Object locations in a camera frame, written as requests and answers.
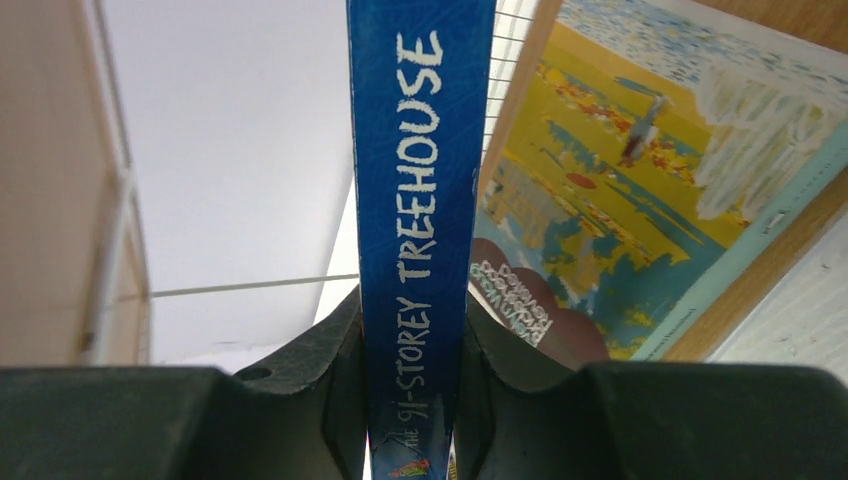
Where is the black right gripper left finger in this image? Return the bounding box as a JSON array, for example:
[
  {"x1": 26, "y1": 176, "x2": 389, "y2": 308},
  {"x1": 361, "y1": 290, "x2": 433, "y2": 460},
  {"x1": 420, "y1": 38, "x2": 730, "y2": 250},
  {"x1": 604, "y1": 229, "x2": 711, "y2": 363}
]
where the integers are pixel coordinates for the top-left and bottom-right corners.
[{"x1": 1, "y1": 291, "x2": 366, "y2": 479}]

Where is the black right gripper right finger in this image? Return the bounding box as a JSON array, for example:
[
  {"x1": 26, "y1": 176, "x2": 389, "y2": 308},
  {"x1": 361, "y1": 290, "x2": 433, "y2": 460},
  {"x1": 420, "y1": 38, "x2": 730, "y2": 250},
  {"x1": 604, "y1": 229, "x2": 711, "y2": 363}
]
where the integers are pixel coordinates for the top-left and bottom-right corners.
[{"x1": 455, "y1": 299, "x2": 847, "y2": 479}]

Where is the white wire wooden shelf rack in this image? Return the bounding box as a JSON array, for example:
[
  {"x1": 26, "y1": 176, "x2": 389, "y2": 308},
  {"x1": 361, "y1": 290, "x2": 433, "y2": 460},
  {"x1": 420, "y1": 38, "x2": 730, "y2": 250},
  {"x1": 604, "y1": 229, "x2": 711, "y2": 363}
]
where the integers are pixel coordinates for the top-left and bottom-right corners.
[{"x1": 1, "y1": 1, "x2": 847, "y2": 366}]

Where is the blue 91-storey treehouse book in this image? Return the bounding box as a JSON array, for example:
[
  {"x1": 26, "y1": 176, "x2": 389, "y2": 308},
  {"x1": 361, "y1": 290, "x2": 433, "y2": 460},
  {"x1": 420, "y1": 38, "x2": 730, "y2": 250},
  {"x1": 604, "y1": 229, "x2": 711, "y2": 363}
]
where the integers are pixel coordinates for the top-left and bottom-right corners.
[{"x1": 346, "y1": 0, "x2": 496, "y2": 479}]

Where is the yellow Brideshead Revisited book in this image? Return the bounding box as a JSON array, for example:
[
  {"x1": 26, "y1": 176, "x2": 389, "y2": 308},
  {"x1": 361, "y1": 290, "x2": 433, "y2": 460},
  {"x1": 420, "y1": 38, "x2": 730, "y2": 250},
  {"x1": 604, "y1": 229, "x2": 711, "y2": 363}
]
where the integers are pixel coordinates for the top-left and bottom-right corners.
[{"x1": 471, "y1": 1, "x2": 847, "y2": 367}]

